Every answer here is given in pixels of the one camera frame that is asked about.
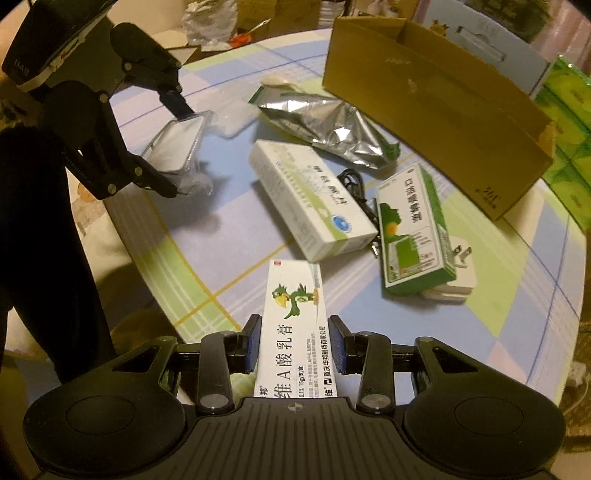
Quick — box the white parrot ointment box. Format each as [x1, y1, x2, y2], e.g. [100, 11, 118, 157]
[253, 259, 338, 399]

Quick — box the white plastic bag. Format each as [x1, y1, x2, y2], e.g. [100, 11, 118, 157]
[181, 0, 238, 46]

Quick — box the white power adapter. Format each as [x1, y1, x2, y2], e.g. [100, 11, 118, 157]
[421, 235, 479, 303]

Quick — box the plaid tablecloth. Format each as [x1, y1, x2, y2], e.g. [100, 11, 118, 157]
[100, 33, 586, 401]

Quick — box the silver foil pouch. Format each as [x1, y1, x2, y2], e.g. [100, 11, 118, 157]
[249, 85, 401, 170]

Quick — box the brown cardboard box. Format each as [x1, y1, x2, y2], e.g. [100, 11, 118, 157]
[322, 17, 556, 220]

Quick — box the green tissue pack stack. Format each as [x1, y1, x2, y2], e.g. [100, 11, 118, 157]
[534, 55, 591, 230]

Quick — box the light blue carton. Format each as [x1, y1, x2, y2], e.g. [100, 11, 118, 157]
[414, 0, 551, 98]

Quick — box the black cable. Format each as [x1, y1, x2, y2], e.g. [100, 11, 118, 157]
[335, 168, 383, 257]

